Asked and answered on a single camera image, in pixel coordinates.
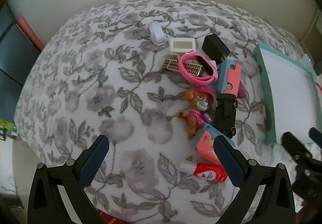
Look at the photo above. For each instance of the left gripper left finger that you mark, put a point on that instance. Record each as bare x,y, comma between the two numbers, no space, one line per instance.
91,159

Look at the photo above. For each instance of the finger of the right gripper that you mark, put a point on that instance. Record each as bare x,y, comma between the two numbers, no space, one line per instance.
316,136
295,148

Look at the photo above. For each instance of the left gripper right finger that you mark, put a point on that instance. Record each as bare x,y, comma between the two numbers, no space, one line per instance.
234,163

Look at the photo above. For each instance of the red glue bottle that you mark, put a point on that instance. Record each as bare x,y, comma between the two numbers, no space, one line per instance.
206,171

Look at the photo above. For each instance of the coral blue token case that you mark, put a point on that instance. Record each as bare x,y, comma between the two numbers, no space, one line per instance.
203,143

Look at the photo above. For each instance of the black toy car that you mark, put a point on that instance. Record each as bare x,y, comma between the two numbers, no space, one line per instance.
225,114

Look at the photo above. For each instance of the pink pup toy figure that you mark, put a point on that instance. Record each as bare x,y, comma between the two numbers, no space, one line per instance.
200,100

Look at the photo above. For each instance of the pink smart watch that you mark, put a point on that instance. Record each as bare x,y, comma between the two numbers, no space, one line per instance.
191,76

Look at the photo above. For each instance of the gold patterned harmonica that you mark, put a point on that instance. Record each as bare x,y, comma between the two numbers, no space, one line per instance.
193,68

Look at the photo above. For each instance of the white usb charger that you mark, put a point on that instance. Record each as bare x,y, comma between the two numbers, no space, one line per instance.
213,64

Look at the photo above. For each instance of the black power adapter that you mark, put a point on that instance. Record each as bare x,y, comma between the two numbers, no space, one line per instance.
215,48

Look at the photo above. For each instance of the white smart band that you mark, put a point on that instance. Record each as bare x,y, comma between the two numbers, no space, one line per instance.
157,35

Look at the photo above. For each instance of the teal cardboard tray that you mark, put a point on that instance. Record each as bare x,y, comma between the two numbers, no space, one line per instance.
290,95

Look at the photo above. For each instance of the floral grey white blanket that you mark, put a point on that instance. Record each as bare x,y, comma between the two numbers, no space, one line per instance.
101,74

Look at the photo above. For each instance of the red pink rolled mat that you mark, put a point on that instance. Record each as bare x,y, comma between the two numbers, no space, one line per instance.
29,33

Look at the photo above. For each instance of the white square frame box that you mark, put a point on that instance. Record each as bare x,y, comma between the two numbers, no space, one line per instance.
180,46

